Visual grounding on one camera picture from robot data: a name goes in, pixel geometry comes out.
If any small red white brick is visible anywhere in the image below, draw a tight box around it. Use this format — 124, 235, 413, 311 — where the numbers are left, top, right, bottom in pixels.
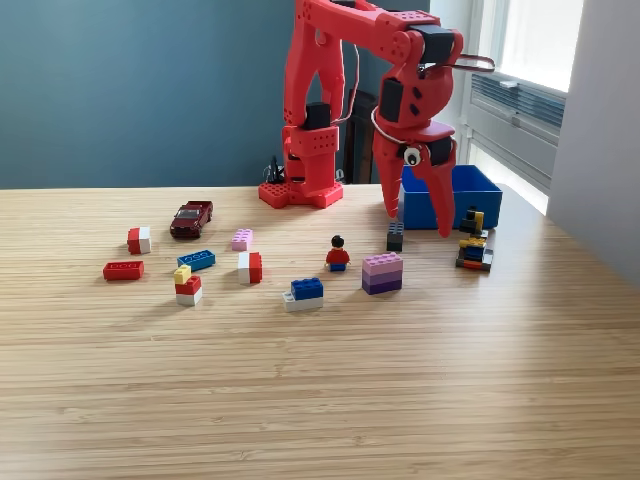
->
126, 226, 153, 255

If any blue white brick stack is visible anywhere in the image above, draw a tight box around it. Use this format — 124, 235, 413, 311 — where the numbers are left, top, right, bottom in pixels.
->
281, 277, 325, 313

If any dark red toy car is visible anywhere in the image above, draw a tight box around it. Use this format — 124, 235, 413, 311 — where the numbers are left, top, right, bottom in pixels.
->
168, 200, 215, 240

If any pink purple brick stack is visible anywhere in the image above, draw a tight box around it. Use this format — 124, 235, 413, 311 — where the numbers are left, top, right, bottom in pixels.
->
361, 252, 404, 296

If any dark folded chair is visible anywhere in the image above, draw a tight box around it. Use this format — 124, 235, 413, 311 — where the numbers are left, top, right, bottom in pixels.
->
342, 88, 381, 185

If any yellow red white brick stack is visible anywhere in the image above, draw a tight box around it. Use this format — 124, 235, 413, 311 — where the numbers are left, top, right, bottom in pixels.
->
173, 264, 204, 307

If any flat blue brick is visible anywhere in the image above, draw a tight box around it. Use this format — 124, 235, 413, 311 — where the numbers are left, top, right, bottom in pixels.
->
176, 248, 217, 273

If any tall red white brick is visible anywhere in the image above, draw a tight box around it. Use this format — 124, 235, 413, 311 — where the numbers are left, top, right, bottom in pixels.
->
237, 251, 264, 286

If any black brick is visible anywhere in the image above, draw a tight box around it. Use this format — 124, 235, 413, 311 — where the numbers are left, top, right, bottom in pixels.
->
385, 221, 405, 253

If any white window frame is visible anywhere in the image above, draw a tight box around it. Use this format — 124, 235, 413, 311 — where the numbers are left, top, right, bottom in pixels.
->
467, 0, 586, 94

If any grey vent grille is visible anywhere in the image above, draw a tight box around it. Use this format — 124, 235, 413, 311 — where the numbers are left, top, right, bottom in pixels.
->
470, 72, 567, 132

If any toy figure red shirt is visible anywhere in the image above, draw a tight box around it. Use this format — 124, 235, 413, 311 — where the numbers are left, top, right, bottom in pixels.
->
325, 234, 352, 273

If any blue plastic bin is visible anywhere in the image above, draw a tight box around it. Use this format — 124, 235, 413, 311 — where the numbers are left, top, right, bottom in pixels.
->
389, 164, 504, 231

